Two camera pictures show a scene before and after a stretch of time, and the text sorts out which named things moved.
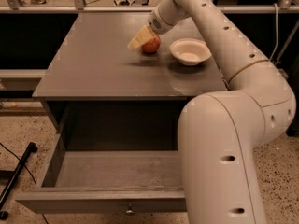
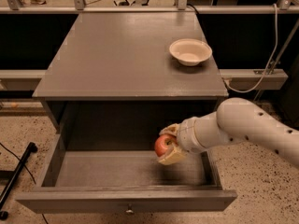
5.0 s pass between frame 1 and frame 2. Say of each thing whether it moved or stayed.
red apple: moved
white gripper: moved
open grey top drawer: stayed
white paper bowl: stayed
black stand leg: stayed
